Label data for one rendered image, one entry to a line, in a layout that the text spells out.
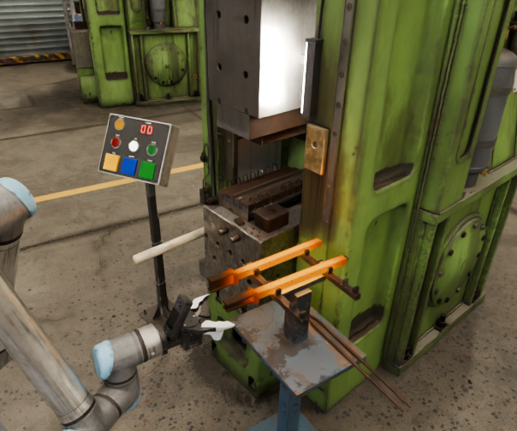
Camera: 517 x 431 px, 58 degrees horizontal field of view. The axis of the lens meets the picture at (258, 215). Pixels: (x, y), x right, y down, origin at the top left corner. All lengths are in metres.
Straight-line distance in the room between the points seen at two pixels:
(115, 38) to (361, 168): 5.21
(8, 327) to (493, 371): 2.34
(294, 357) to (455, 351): 1.42
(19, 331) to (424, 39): 1.54
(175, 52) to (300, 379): 5.48
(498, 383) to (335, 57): 1.89
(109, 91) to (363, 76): 5.29
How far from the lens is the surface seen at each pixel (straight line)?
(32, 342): 1.21
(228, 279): 1.50
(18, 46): 9.51
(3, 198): 1.22
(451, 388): 2.68
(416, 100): 1.89
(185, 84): 6.72
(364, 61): 1.54
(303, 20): 1.76
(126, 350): 1.29
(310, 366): 1.60
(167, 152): 2.16
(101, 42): 6.50
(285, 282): 1.47
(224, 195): 1.99
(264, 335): 1.68
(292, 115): 1.89
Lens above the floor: 1.90
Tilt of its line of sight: 30 degrees down
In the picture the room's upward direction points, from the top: 2 degrees clockwise
